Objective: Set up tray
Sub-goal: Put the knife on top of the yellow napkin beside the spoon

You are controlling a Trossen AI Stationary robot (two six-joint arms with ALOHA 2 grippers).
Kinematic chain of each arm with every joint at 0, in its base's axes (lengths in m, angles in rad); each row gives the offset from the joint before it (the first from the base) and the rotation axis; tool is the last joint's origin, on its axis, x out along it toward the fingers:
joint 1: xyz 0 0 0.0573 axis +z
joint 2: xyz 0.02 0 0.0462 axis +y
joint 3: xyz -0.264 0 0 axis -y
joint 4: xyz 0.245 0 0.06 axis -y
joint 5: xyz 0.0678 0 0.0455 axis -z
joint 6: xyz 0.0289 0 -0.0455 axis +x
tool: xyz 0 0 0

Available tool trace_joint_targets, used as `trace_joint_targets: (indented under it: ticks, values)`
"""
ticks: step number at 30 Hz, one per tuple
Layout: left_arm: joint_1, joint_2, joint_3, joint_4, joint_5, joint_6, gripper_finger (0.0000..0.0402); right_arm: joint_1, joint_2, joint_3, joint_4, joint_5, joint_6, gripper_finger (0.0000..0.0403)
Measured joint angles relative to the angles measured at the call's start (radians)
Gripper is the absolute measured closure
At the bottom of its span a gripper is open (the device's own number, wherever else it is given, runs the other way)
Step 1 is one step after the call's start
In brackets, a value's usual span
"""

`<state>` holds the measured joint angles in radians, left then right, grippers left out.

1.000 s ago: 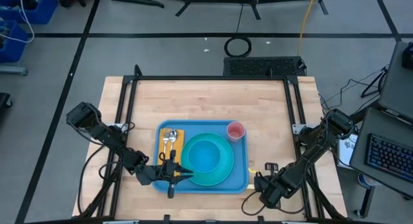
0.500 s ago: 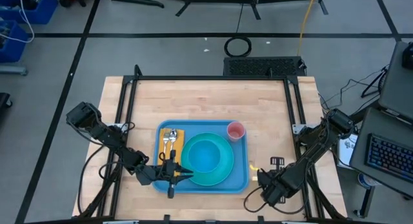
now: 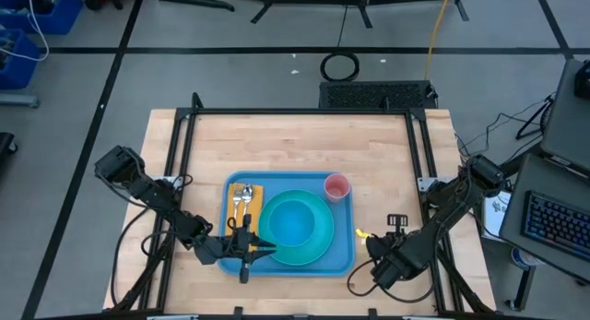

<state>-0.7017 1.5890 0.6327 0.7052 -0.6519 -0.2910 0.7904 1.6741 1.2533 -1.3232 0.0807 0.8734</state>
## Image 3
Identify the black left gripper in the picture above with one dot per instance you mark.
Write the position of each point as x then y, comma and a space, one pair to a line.
226, 248

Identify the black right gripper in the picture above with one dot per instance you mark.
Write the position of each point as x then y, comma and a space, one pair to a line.
389, 251

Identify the teal plate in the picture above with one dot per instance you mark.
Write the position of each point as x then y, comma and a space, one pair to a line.
295, 257

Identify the blue bowl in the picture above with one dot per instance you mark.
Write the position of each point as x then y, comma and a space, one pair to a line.
291, 223

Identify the orange-yellow cloth napkin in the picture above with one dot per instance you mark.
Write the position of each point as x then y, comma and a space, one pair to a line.
258, 200

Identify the pink cup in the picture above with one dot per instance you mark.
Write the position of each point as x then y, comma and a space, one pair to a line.
337, 188

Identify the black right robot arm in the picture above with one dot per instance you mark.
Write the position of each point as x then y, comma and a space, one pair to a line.
438, 228

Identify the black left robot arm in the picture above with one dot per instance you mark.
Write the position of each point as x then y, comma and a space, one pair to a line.
152, 193

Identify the blue plastic tray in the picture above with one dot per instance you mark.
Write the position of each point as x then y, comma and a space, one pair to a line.
322, 264

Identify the white printed paper sheet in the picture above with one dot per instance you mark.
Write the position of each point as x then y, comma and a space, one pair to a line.
497, 216

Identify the black perforated metal case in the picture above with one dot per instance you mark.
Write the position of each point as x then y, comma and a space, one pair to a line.
373, 95

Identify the white tape roll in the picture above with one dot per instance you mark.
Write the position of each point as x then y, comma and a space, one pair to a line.
521, 260

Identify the grey desk with keyboard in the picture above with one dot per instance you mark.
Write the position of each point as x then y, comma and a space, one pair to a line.
530, 181

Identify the black backlit keyboard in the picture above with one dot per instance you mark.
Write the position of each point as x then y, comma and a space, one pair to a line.
558, 223

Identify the black device on desk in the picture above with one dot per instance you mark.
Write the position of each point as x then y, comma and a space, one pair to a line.
584, 86

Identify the black chair base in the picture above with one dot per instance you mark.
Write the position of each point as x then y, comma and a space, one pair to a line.
5, 145

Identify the grey shelf base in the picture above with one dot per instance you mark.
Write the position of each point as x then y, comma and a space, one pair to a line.
18, 100

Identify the blue plastic storage bin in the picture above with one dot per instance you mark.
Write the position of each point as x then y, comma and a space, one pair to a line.
23, 71
69, 15

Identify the black metal table frame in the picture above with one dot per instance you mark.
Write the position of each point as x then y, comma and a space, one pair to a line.
230, 111

